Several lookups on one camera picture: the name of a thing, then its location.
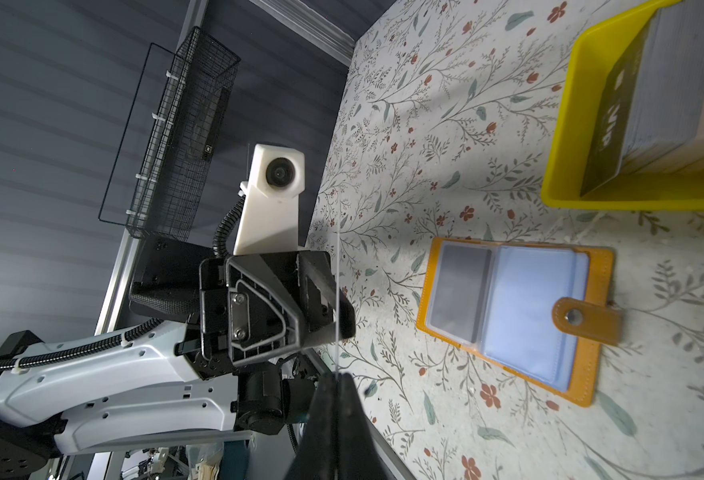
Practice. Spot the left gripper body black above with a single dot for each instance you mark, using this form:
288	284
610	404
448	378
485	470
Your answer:
182	286

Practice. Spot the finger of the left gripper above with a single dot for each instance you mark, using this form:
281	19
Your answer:
323	308
265	318

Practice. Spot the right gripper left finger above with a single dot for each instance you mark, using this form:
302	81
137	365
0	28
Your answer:
317	457

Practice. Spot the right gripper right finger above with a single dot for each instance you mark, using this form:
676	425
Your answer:
357	455

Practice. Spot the black credit card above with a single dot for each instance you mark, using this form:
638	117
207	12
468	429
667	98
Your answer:
460	290

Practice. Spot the yellow leather card holder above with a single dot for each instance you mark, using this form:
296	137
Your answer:
547	314

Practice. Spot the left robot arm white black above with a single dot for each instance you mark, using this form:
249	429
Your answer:
114	391

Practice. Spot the stack of credit cards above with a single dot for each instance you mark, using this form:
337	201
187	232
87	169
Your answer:
651	116

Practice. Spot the black wire mesh basket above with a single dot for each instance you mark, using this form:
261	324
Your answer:
174	137

